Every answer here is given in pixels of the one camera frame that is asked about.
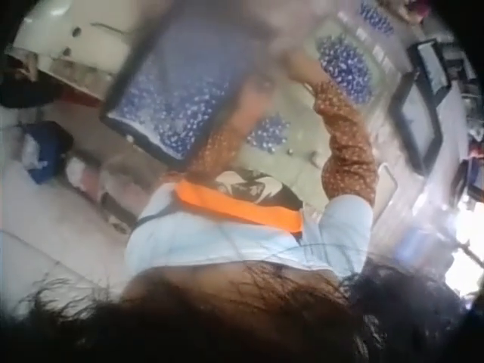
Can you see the black framed tray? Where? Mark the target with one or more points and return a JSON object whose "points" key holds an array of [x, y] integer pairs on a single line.
{"points": [[416, 121], [435, 64]]}

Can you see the large black tray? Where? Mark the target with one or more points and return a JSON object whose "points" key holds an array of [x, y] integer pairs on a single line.
{"points": [[177, 94]]}

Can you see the person's left hand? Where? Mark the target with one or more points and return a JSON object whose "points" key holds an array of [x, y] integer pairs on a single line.
{"points": [[254, 99]]}

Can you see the white plastic bag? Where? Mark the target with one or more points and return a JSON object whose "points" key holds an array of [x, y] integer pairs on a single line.
{"points": [[85, 172]]}

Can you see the person's right hand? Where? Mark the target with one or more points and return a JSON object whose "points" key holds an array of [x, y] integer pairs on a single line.
{"points": [[299, 63]]}

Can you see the row of blue packets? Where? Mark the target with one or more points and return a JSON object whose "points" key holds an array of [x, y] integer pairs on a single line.
{"points": [[376, 17]]}

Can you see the white appliance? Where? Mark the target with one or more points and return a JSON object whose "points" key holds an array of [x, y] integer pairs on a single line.
{"points": [[75, 41]]}

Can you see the blue bag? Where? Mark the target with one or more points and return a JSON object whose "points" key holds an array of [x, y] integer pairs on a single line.
{"points": [[43, 149]]}

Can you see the heap of blue pieces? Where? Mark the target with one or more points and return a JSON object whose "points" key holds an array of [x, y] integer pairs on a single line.
{"points": [[181, 102], [346, 70]]}

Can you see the small pile of blue pieces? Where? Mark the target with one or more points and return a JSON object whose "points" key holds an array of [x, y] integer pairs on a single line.
{"points": [[269, 133]]}

